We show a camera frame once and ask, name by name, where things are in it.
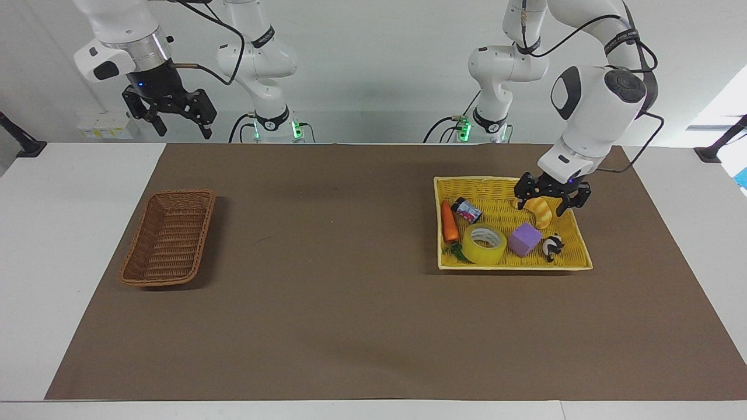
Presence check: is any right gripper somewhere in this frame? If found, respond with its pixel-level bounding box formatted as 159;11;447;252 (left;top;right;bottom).
121;58;218;140

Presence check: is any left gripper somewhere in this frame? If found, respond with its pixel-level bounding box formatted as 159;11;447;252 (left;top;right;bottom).
514;171;592;218

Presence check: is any yellow woven basket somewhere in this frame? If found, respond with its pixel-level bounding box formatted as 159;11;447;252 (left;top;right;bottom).
433;176;594;271

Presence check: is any yellow tape roll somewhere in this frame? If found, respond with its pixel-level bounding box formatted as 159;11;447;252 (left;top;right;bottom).
462;225;507;265

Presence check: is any brown wicker basket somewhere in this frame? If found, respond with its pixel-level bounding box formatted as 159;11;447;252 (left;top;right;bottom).
119;190;217;288

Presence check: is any yellow toy croissant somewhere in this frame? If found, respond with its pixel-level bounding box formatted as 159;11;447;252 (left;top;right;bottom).
514;197;553;230

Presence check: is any black and white toy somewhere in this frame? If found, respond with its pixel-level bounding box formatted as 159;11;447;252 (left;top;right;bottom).
542;233;566;263

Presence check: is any purple cube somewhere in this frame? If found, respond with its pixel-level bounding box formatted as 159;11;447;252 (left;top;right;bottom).
507;222;543;258

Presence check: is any white power strip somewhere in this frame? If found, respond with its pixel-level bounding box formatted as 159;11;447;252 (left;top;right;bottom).
77;114;134;140

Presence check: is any small dark can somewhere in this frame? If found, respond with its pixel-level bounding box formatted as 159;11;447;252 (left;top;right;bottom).
451;197;484;225

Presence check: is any orange toy carrot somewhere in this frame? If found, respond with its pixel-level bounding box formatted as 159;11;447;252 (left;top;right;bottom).
441;201;469;263

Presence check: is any black stand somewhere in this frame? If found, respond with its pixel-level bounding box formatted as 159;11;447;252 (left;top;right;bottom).
0;111;48;159
693;114;747;163

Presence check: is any black cable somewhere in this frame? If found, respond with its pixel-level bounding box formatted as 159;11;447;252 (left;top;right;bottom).
518;0;666;174
423;115;469;144
169;0;247;87
228;113;258;144

